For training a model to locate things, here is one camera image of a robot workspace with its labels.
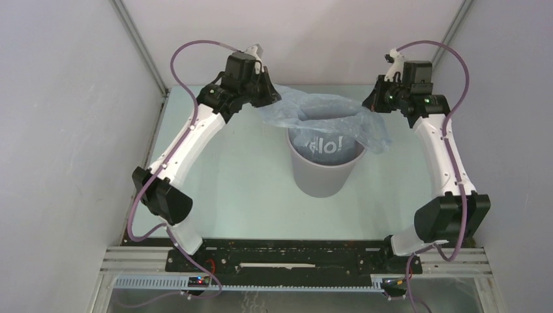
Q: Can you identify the small electronics board with leds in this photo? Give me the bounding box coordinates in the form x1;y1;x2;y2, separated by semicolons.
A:
187;276;211;288

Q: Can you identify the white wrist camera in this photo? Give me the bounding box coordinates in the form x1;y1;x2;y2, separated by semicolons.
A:
384;48;407;83
243;44;265;74

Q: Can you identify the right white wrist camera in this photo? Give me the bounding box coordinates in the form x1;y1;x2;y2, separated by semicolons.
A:
384;48;407;83

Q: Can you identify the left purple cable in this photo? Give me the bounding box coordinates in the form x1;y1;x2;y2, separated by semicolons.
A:
126;40;243;310

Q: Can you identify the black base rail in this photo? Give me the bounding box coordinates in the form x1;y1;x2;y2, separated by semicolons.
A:
121;236;494;295

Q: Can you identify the right aluminium corner profile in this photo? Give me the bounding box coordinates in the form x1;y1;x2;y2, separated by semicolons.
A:
432;0;475;70

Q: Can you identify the left aluminium corner profile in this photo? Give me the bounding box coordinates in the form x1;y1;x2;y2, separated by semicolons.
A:
108;0;170;97

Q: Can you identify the light blue plastic trash bag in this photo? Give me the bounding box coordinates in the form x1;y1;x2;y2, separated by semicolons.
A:
260;85;391;166

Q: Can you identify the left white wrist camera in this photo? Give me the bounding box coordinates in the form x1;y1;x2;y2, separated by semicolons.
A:
243;44;265;74

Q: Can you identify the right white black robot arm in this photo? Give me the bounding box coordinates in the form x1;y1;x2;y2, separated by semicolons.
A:
363;56;491;273

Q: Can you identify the grey round trash bin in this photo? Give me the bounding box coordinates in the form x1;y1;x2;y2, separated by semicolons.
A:
286;105;366;198

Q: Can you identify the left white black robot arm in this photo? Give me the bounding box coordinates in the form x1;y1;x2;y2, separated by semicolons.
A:
132;44;281;272

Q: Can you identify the aluminium corner profile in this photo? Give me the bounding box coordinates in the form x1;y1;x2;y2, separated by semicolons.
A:
108;0;170;97
432;0;475;70

